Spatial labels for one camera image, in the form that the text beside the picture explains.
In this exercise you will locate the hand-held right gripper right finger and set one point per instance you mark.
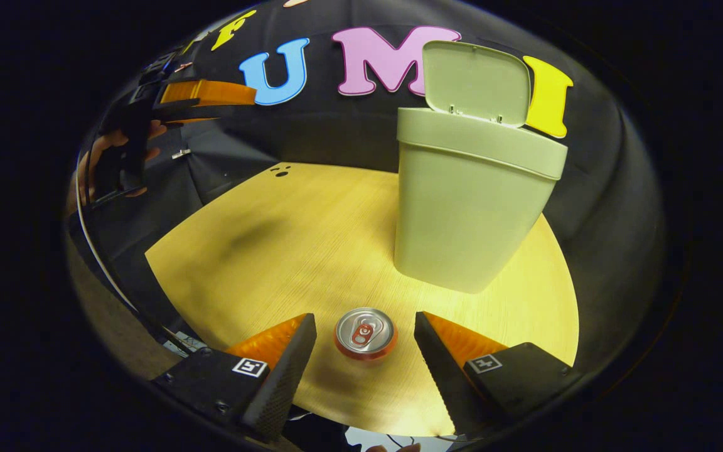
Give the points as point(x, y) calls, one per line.
point(446, 383)

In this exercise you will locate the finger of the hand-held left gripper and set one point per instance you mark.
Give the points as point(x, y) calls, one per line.
point(179, 114)
point(211, 93)

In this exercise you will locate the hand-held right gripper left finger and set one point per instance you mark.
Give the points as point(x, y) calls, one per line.
point(283, 383)

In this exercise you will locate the red pop can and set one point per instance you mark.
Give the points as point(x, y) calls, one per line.
point(364, 333)

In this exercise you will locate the pale green desktop garbage bin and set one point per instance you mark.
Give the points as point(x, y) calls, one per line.
point(462, 207)

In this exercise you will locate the wooden desktop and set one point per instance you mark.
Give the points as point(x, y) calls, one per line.
point(286, 251)

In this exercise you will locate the copper cloth clip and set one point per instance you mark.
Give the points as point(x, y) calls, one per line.
point(183, 66)

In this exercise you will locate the silver cloth clip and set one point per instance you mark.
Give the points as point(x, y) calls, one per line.
point(181, 154)

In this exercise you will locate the black backdrop cloth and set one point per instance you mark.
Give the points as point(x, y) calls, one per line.
point(336, 132)

